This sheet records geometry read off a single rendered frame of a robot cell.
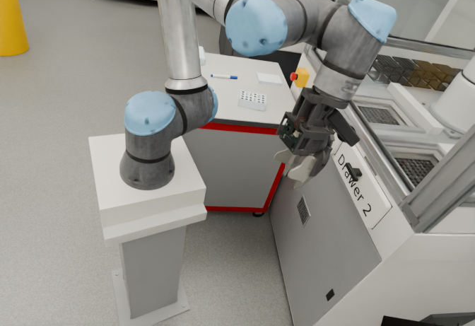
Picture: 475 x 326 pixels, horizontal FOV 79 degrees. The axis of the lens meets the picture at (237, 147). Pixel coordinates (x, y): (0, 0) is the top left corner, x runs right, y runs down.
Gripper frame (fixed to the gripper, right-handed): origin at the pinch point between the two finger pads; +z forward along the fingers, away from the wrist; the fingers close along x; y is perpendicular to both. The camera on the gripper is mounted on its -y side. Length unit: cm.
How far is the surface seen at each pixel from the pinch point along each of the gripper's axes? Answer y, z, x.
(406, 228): -31.3, 6.8, 12.0
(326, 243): -42, 40, -8
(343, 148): -38.2, 5.8, -21.0
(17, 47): 94, 84, -276
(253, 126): -26, 21, -58
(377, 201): -32.4, 7.8, 1.6
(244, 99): -22, 13, -68
